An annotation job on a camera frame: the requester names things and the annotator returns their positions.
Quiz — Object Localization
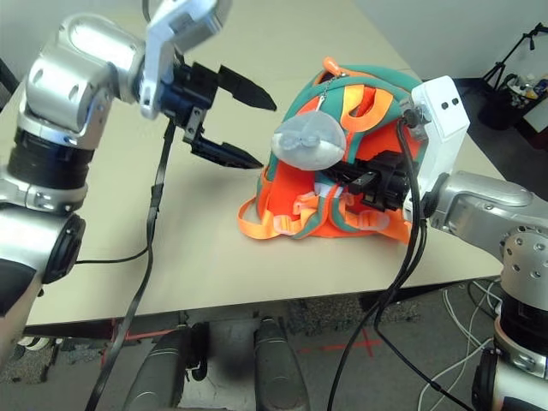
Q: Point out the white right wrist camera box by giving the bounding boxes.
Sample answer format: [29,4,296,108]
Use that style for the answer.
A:
[400,75,471,224]

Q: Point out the grey plush whale keychain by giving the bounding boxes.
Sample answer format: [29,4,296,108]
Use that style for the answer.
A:
[271,72,348,170]

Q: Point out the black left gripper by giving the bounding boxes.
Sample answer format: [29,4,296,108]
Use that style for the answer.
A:
[161,61,277,171]

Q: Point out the red floor tape cross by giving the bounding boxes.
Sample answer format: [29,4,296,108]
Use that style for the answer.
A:
[297,328,383,357]

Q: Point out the black tripod stand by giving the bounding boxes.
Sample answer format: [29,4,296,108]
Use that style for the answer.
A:
[483,23,548,87]

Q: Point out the red floor tape line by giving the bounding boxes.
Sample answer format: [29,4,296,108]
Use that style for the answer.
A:
[113,326,182,344]

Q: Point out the white black sneaker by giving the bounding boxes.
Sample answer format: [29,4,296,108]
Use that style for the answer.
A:
[16,335,62,354]

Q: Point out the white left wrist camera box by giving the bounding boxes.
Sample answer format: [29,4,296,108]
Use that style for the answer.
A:
[139,0,233,122]

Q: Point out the grey robot feet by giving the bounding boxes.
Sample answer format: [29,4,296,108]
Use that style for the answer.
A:
[123,323,211,411]

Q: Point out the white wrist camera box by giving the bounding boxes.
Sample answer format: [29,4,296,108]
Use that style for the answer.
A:
[400,75,471,224]
[139,0,233,122]

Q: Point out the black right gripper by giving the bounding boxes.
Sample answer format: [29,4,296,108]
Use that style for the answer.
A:
[320,151,408,213]

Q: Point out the orange and teal backpack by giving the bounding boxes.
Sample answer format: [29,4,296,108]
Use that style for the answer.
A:
[237,55,430,246]

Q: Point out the grey right robot leg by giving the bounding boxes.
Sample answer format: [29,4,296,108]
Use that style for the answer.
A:
[252,316,307,411]

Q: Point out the black waste bin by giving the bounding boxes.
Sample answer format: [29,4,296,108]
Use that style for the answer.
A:
[478,72,530,132]

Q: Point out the white floor cable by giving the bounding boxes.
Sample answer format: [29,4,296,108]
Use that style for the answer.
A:
[417,277,504,411]

